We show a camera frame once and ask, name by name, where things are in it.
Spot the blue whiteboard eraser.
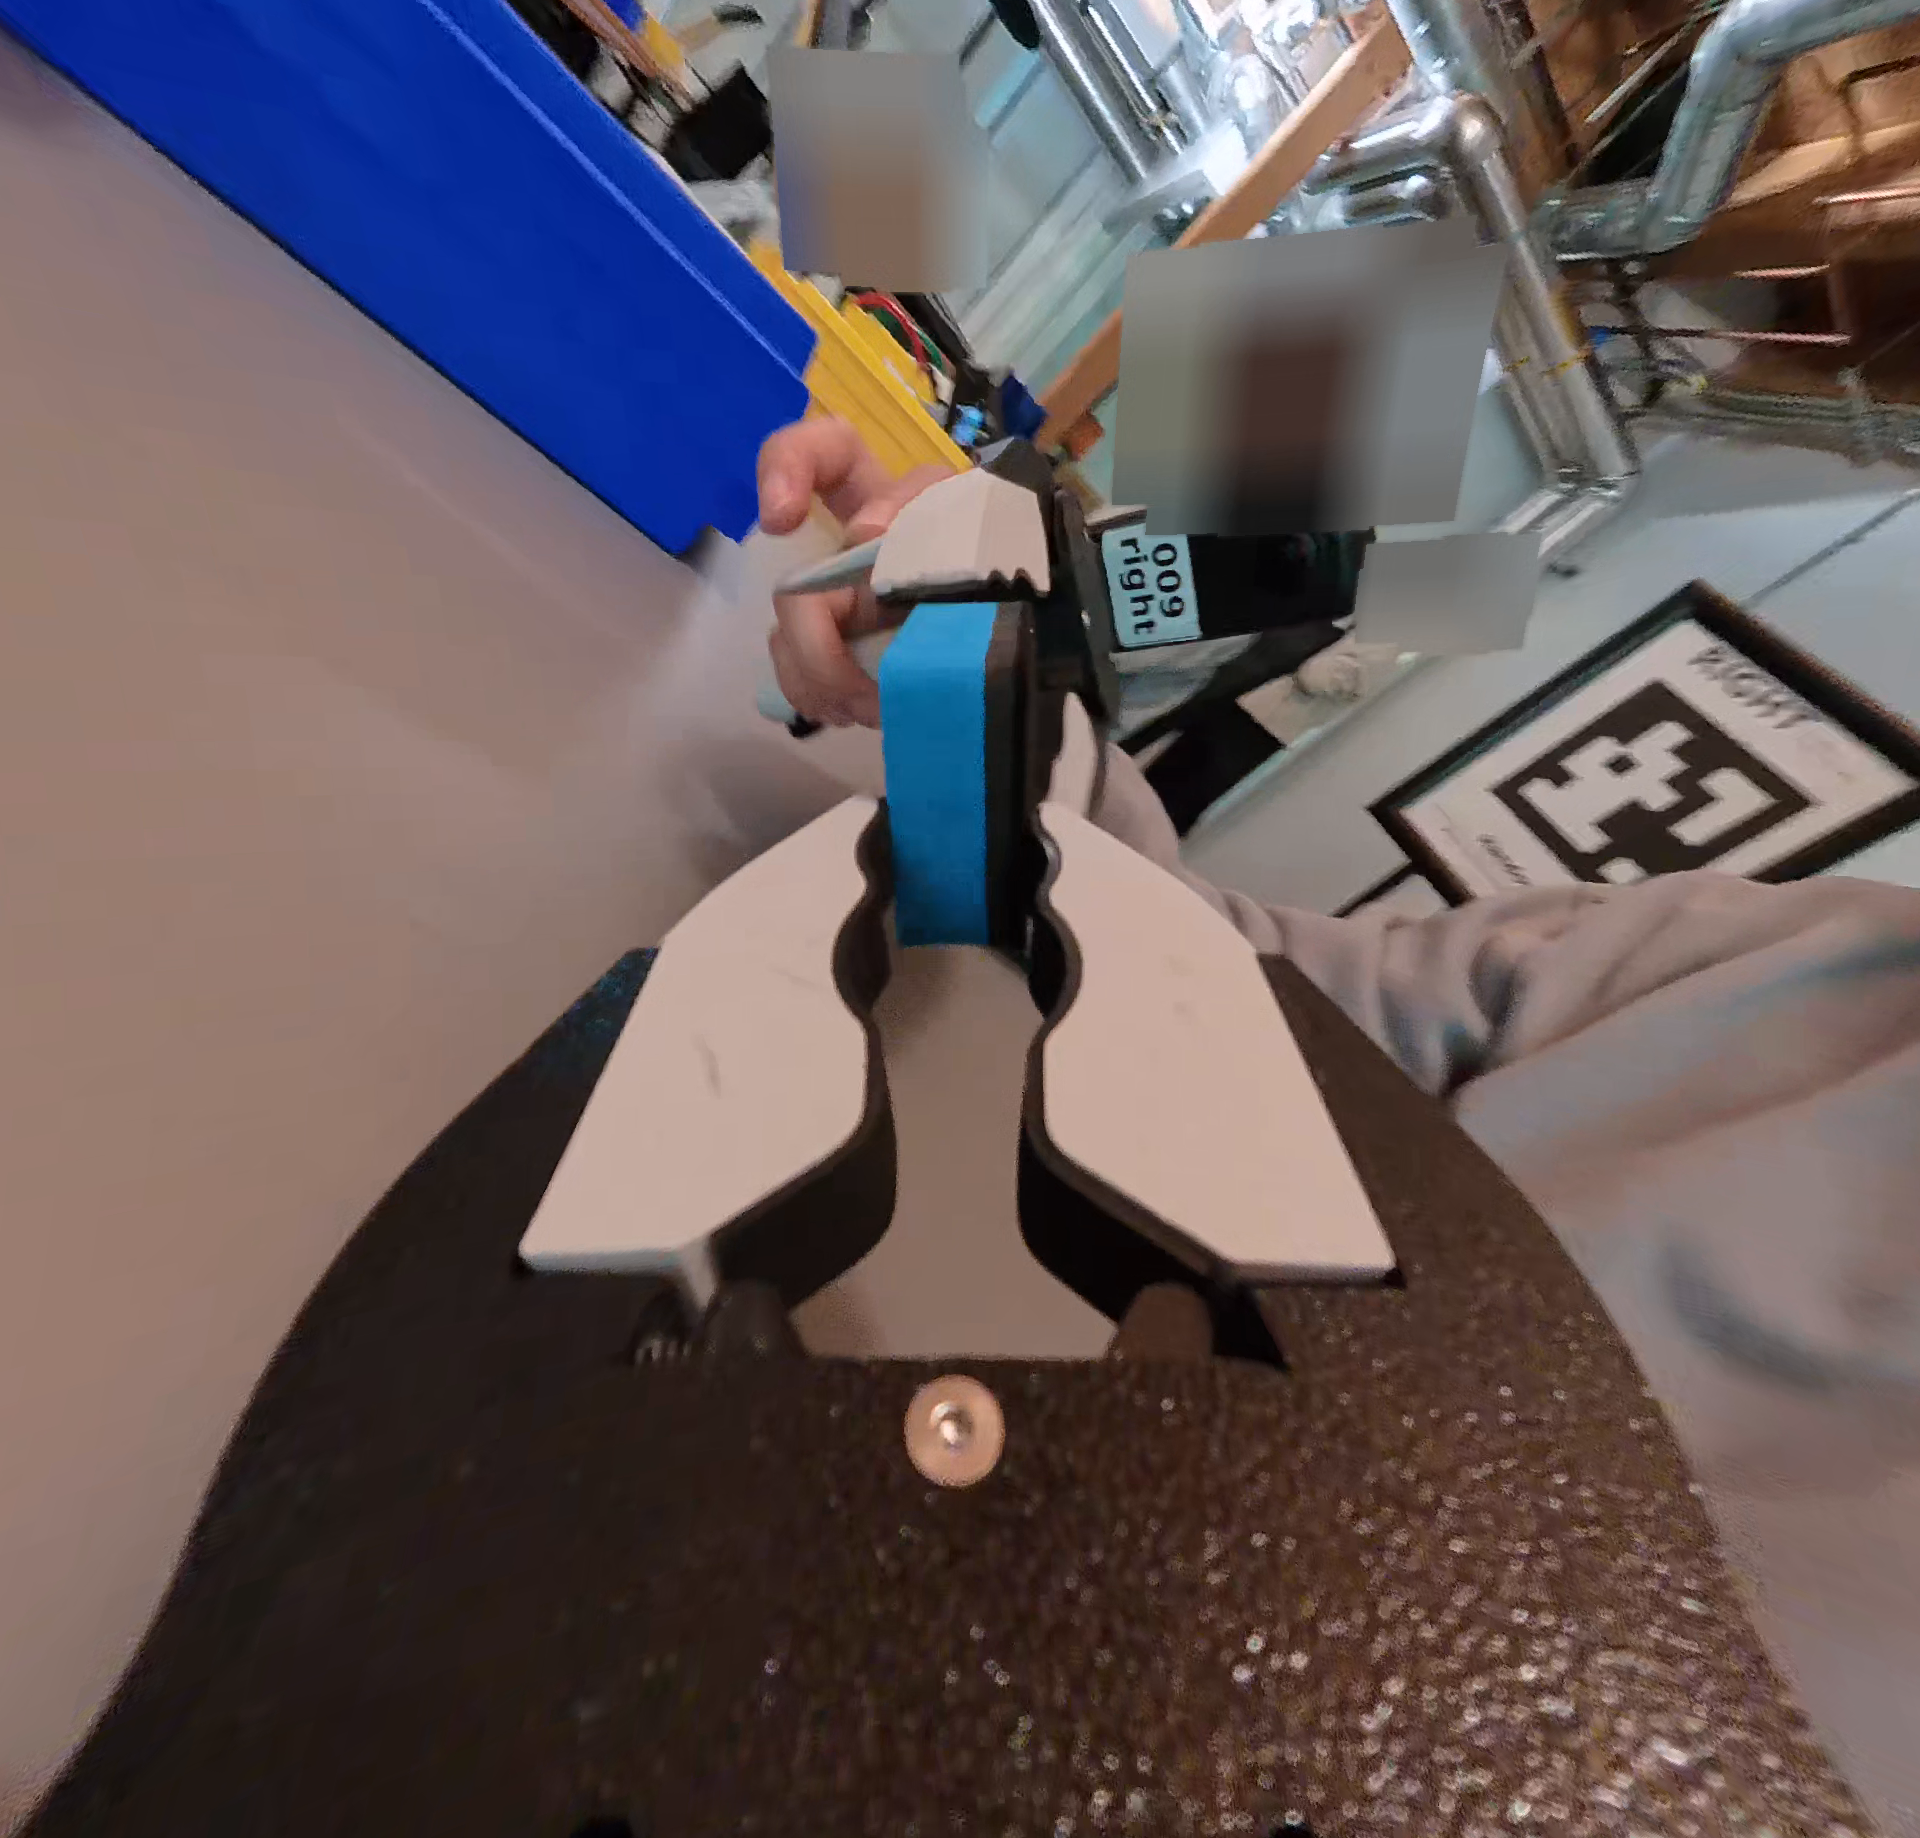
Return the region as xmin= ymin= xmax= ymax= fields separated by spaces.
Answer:
xmin=876 ymin=600 xmax=1052 ymax=954

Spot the yellow plastic bin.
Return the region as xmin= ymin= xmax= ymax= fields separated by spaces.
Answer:
xmin=748 ymin=242 xmax=980 ymax=486

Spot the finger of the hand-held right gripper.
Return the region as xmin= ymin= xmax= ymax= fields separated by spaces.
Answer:
xmin=769 ymin=465 xmax=1056 ymax=609

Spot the framed marker poster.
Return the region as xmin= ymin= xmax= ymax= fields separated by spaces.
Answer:
xmin=1367 ymin=581 xmax=1920 ymax=913

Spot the blue plastic bin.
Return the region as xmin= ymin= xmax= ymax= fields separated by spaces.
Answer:
xmin=0 ymin=0 xmax=818 ymax=563

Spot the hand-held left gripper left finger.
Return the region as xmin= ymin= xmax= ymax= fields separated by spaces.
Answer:
xmin=517 ymin=792 xmax=901 ymax=1308

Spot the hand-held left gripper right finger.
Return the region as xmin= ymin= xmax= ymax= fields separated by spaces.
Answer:
xmin=1020 ymin=804 xmax=1401 ymax=1292

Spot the person's right hand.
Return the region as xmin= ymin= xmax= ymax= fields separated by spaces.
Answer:
xmin=753 ymin=413 xmax=965 ymax=734

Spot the wooden post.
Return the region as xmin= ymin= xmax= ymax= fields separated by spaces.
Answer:
xmin=1034 ymin=10 xmax=1412 ymax=444

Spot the silver metal pipe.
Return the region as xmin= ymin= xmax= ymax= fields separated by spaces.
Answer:
xmin=1321 ymin=82 xmax=1643 ymax=497
xmin=1545 ymin=0 xmax=1920 ymax=256

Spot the person's right forearm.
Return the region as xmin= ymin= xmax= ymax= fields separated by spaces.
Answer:
xmin=1050 ymin=720 xmax=1920 ymax=1838

